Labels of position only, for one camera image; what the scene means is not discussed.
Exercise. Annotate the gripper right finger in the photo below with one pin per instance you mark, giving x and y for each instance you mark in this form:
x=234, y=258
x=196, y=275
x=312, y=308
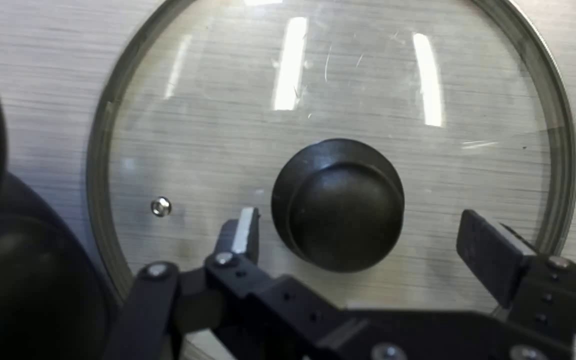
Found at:
x=493, y=260

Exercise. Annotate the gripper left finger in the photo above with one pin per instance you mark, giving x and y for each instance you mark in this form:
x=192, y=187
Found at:
x=248, y=290

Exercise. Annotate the glass lid with black knob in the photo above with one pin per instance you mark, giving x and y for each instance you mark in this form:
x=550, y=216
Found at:
x=338, y=205

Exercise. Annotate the black pot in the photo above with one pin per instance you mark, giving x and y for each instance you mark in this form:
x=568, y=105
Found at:
x=23, y=285

